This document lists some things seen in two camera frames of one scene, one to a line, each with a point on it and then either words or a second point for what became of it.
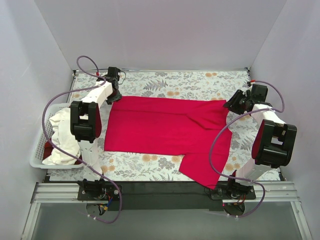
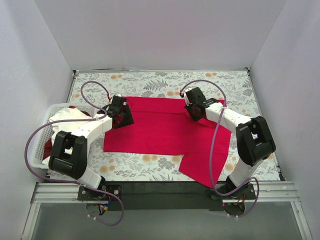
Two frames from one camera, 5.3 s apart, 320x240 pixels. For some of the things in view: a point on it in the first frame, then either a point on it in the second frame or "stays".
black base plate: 163,196 stays
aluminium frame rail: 275,192 stays
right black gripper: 235,103 → 194,113
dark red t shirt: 47,152 stays
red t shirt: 195,129 stays
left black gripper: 114,96 → 124,116
